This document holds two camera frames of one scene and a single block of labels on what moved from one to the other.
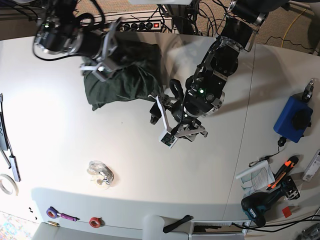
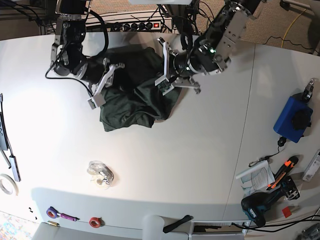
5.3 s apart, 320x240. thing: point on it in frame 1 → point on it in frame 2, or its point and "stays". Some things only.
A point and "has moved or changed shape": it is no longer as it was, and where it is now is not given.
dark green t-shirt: [137, 78] has moved or changed shape
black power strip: [140, 26] stays
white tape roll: [3, 189] stays
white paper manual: [256, 179] stays
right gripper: [179, 121] → [177, 71]
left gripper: [108, 65] → [101, 74]
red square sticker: [286, 212] stays
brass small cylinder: [53, 223] stays
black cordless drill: [254, 205] stays
